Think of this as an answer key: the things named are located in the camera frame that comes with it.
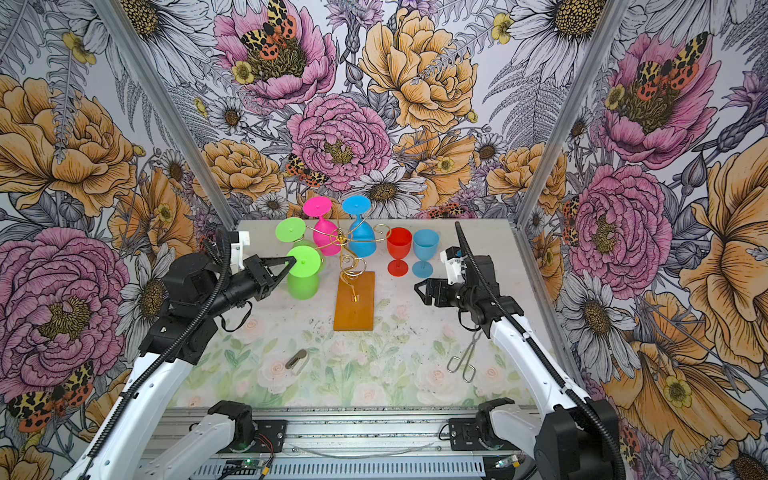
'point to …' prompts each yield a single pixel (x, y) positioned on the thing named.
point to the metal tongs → (469, 370)
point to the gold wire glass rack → (354, 291)
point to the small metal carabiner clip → (296, 362)
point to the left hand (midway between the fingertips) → (297, 269)
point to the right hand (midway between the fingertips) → (427, 295)
